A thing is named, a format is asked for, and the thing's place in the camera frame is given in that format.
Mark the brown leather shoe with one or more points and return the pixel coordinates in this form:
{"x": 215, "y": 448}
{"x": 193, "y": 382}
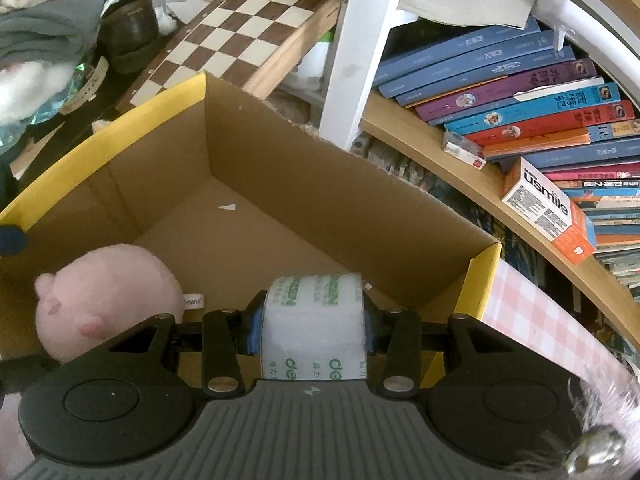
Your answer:
{"x": 127, "y": 35}

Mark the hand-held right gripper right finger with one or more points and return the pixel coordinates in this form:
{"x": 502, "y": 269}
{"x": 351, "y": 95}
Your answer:
{"x": 373, "y": 327}

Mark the white curved plastic part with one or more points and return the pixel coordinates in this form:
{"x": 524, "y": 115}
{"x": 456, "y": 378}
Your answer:
{"x": 590, "y": 30}

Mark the white packet with green print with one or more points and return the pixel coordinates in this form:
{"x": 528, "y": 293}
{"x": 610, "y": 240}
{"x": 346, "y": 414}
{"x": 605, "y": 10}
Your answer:
{"x": 312, "y": 325}

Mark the white orange toothpaste box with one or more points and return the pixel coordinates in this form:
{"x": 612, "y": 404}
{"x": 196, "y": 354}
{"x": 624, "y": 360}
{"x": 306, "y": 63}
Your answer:
{"x": 547, "y": 210}

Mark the white fluffy toy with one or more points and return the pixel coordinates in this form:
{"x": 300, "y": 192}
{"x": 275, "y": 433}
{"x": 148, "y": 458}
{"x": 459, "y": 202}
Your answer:
{"x": 27, "y": 87}

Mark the white green plastic item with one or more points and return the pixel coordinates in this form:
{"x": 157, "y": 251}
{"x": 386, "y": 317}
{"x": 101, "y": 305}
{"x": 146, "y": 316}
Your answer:
{"x": 312, "y": 62}

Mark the open white-paged book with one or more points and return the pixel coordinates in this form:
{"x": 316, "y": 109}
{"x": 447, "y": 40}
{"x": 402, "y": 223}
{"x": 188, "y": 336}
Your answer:
{"x": 465, "y": 7}

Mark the white furniture leg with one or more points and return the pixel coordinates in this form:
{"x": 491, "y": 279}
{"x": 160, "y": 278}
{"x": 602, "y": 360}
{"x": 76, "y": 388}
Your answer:
{"x": 362, "y": 55}

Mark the grey folded cloth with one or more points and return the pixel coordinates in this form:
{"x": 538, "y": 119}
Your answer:
{"x": 45, "y": 30}

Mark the small white red box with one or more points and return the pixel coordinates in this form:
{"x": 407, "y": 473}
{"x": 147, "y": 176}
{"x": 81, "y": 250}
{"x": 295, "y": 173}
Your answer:
{"x": 464, "y": 151}

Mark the wooden chessboard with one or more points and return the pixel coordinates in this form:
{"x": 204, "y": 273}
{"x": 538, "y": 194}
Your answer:
{"x": 240, "y": 25}

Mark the pink plush toy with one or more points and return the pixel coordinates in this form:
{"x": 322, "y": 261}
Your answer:
{"x": 110, "y": 300}

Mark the pink checked printed mat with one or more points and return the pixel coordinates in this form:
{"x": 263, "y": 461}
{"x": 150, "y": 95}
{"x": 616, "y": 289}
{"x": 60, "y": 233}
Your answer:
{"x": 540, "y": 320}

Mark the curved wooden shelf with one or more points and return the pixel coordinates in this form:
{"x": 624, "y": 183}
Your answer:
{"x": 450, "y": 160}

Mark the dark blue round object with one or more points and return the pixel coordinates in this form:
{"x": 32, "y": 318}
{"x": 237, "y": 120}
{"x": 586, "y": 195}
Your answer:
{"x": 10, "y": 241}

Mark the row of colourful books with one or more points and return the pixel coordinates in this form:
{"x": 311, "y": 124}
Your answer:
{"x": 530, "y": 95}

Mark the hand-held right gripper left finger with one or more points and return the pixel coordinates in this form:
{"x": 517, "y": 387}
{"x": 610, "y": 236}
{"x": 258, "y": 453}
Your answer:
{"x": 254, "y": 331}

